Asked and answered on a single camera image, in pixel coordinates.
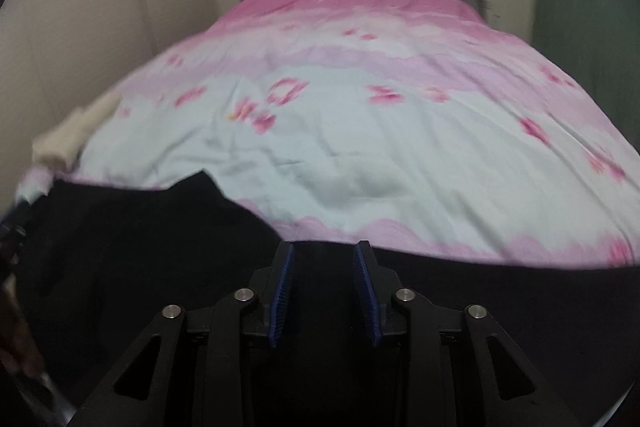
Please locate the folded beige cloth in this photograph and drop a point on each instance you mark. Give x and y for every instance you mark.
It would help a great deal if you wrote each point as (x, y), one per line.
(65, 137)

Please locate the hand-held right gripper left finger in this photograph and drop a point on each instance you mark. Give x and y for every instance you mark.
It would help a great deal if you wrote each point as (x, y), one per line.
(281, 287)

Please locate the pink floral duvet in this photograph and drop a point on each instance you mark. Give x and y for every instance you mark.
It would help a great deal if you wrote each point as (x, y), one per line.
(400, 157)

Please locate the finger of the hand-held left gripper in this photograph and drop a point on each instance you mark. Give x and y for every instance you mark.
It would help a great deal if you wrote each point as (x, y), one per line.
(12, 237)

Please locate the black pants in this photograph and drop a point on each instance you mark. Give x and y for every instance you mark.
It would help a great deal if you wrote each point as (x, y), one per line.
(150, 257)

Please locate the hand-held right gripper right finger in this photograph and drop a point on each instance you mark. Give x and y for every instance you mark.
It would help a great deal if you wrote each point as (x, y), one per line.
(367, 292)

